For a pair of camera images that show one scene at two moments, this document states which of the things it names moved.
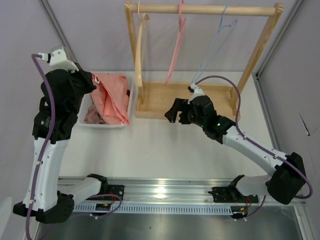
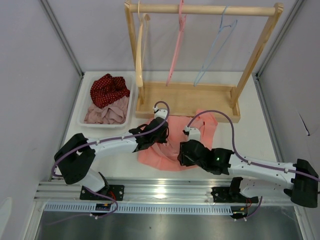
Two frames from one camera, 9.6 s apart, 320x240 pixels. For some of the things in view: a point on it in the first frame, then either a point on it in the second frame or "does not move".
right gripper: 179,105 -> 183,159
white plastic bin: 87,97 does not move
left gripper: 86,77 -> 162,139
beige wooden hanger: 140,46 does not move
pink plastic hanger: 182,21 does not move
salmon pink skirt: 110,98 -> 164,155
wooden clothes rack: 153,99 does not move
